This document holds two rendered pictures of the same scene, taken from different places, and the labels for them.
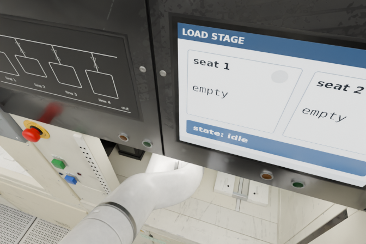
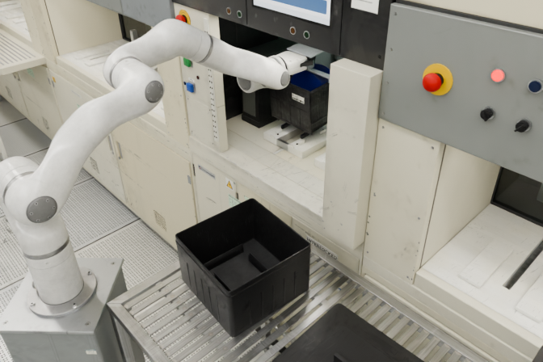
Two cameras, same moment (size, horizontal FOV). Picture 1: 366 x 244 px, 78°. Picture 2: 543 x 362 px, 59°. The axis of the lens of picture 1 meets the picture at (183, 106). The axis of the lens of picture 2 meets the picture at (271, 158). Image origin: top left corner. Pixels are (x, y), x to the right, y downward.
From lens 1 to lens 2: 1.19 m
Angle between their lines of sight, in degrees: 27
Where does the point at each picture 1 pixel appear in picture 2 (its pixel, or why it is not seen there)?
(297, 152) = not seen: outside the picture
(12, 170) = not seen: hidden behind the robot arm
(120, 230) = (204, 35)
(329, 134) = not seen: outside the picture
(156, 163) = not seen: hidden behind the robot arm
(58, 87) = not seen: outside the picture
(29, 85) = not seen: outside the picture
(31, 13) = not seen: outside the picture
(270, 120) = not seen: outside the picture
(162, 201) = (238, 65)
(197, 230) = (278, 180)
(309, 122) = not seen: outside the picture
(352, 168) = (320, 7)
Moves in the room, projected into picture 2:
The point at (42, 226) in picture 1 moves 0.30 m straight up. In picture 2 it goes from (137, 230) to (128, 187)
